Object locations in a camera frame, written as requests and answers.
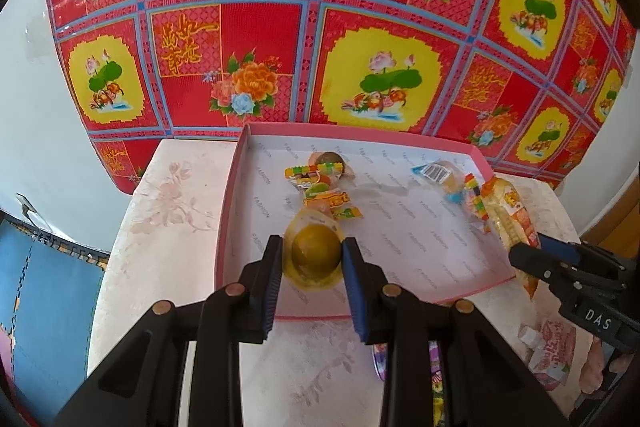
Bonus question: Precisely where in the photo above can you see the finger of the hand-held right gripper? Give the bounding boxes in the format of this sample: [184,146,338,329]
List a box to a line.
[509,243,576,295]
[537,234,583,264]

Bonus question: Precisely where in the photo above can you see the person's right hand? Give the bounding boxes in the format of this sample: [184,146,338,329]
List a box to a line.
[580,339,608,395]

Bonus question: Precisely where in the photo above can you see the orange snack packet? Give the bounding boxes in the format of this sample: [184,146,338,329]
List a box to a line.
[302,189,353,210]

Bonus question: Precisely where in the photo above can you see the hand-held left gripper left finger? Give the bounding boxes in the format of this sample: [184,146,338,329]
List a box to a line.
[52,234,284,427]

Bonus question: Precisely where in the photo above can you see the white pink drink pouch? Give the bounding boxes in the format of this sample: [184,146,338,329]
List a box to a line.
[517,319,576,390]

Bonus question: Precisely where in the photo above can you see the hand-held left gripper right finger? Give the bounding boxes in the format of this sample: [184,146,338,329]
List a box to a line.
[341,236,571,427]

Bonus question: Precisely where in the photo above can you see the blue white gummy packet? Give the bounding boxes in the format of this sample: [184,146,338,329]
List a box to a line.
[411,159,468,202]

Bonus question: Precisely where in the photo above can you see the wooden door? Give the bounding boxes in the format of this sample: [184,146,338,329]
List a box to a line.
[580,167,640,248]

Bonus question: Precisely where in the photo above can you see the brown round candy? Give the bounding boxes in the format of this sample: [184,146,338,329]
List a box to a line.
[307,151,356,180]

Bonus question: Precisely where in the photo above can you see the purple round packet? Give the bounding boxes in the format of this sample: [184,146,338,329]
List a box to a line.
[372,341,443,408]

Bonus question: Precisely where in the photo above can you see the pink cardboard box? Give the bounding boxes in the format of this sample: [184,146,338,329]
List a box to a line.
[215,122,518,322]

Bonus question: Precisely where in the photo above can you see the yellow round jelly cup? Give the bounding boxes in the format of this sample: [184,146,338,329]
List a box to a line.
[282,207,348,290]

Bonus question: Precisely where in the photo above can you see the cream floral tablecloth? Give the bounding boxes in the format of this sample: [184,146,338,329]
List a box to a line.
[87,139,601,427]

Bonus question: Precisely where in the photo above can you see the orange cracker packet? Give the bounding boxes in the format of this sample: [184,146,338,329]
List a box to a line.
[482,177,543,298]

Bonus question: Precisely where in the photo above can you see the blue floor mat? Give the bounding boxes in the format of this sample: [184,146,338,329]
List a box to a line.
[0,209,111,388]

